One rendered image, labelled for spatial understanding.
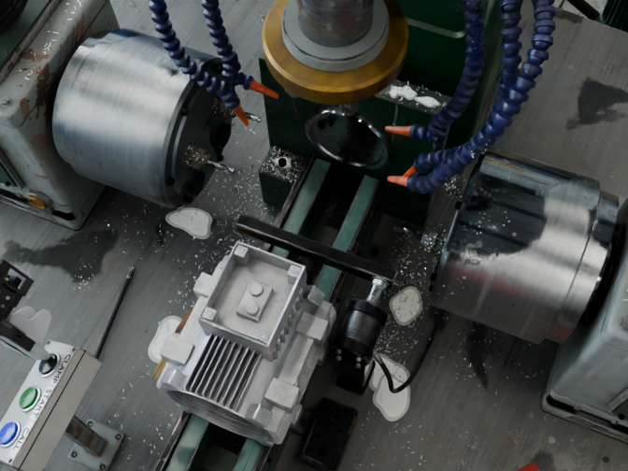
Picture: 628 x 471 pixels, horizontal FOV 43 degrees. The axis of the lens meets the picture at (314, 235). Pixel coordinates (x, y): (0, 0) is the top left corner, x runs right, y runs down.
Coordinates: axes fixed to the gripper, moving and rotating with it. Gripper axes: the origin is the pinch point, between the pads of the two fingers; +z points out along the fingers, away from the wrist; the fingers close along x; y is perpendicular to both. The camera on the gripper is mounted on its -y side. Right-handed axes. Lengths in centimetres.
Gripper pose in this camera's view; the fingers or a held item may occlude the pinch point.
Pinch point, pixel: (37, 357)
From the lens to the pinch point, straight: 113.0
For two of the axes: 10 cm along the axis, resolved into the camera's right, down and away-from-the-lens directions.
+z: 4.8, 5.5, 6.8
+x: -7.9, -0.7, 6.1
